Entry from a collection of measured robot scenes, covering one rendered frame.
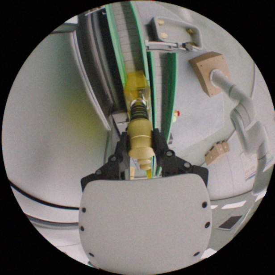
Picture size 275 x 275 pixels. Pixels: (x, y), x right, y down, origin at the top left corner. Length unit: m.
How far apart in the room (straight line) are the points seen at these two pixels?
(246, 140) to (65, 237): 0.51
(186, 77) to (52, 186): 0.66
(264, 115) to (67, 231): 3.78
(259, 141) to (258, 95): 3.35
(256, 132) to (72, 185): 0.52
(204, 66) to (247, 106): 0.29
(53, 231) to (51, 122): 0.18
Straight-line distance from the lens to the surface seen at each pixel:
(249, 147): 0.37
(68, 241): 0.21
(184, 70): 0.57
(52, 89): 0.18
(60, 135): 0.17
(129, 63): 0.37
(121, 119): 0.49
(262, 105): 3.65
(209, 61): 0.54
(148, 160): 0.22
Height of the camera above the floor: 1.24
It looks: 36 degrees down
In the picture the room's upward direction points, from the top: 177 degrees clockwise
